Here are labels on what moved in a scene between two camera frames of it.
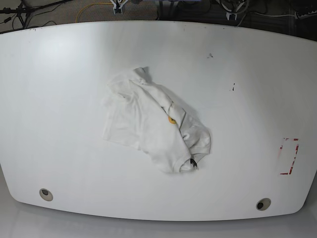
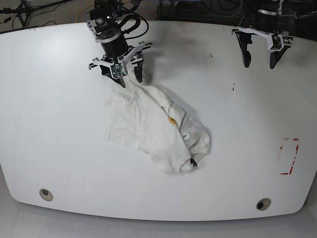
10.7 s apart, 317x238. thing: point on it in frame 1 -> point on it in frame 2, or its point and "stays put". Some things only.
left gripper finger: x=229 y=12 -> x=106 y=70
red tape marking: x=289 y=172 stays put
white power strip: x=313 y=13 stays put
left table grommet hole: x=46 y=194 stays put
